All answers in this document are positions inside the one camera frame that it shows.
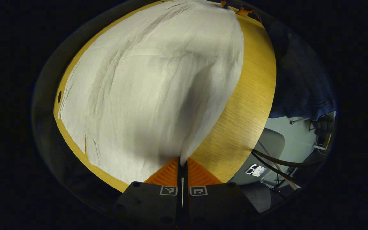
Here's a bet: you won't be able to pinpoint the white chair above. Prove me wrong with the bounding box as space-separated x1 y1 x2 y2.
229 128 286 186

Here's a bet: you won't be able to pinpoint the white jeans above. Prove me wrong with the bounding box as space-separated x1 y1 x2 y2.
58 0 245 186

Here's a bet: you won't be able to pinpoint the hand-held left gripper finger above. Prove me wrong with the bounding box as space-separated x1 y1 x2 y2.
183 157 258 224
114 157 183 224

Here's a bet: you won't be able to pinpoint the small white device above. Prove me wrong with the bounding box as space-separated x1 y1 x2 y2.
245 164 267 177

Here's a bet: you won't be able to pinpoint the dark grey chair seat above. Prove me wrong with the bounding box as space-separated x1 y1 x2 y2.
241 181 271 213

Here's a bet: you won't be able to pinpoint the black cable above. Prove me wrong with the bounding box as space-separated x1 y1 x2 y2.
252 149 326 169
251 152 300 187

